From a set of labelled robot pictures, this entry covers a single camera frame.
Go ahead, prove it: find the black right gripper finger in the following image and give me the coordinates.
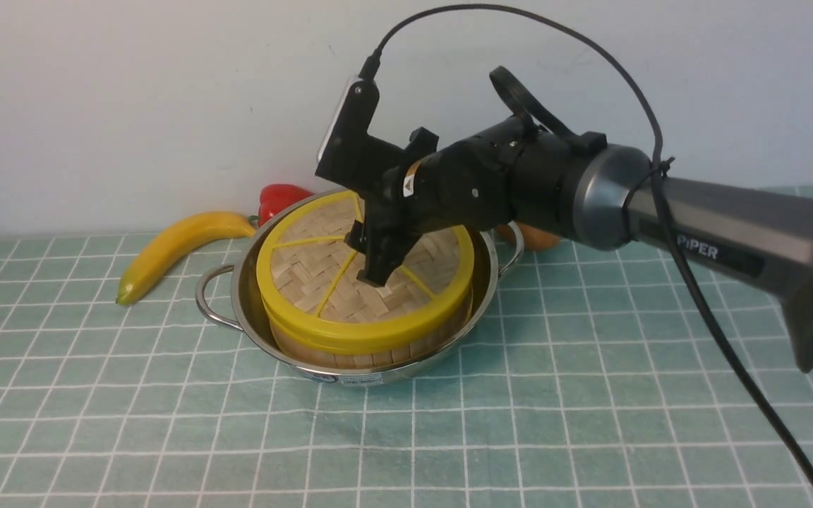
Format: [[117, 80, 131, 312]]
[[357, 243, 407, 286]]

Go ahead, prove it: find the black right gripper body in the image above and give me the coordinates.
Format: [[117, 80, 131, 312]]
[[347, 116, 541, 254]]

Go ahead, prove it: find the yellow woven bamboo steamer lid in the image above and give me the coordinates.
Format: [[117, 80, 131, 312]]
[[255, 192, 475, 368]]

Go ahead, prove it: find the yellow rimmed bamboo steamer basket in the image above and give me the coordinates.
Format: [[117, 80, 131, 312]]
[[263, 277, 474, 369]]

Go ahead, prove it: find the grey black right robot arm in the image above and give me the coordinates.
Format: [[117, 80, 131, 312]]
[[315, 115, 813, 373]]

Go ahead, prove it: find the stainless steel pot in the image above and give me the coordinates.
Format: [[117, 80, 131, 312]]
[[195, 190, 506, 388]]

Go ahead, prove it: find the brown toy potato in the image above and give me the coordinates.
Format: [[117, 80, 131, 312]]
[[496, 222, 562, 252]]

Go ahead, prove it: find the red toy bell pepper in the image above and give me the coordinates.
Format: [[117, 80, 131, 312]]
[[248, 183, 313, 227]]

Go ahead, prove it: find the yellow toy banana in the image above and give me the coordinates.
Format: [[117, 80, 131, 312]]
[[115, 211, 257, 306]]

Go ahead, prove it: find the green checkered tablecloth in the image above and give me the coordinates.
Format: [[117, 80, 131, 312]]
[[0, 234, 813, 507]]

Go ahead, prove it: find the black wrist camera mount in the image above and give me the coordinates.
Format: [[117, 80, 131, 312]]
[[314, 76, 439, 199]]

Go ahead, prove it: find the black camera cable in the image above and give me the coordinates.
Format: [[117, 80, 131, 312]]
[[357, 4, 813, 508]]

